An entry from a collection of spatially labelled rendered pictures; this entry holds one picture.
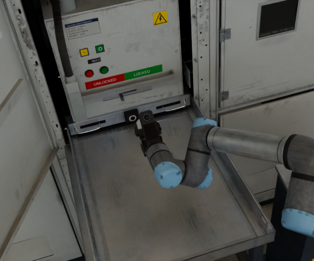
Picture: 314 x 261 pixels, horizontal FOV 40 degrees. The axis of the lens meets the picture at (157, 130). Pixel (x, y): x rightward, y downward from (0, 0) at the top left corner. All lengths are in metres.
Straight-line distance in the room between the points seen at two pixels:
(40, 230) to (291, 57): 1.41
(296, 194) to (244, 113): 0.96
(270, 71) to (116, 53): 0.68
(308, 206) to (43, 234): 1.46
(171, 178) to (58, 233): 1.08
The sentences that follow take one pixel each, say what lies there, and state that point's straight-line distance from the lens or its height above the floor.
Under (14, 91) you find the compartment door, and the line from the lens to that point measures 1.53.
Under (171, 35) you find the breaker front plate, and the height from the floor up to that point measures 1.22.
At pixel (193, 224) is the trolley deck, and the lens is 1.49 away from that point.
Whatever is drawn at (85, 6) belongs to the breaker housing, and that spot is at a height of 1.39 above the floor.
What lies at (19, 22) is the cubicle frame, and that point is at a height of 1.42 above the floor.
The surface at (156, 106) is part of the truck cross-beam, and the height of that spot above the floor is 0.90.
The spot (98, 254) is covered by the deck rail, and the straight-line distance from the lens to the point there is 1.46.
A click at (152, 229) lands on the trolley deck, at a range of 1.49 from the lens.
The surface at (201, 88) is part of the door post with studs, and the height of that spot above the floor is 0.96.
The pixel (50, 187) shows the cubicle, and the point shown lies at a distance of 1.98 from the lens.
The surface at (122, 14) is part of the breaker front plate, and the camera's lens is 1.61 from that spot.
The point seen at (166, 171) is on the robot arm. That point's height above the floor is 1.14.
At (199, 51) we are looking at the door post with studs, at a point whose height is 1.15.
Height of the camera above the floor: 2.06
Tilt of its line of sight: 42 degrees down
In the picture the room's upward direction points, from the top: 7 degrees counter-clockwise
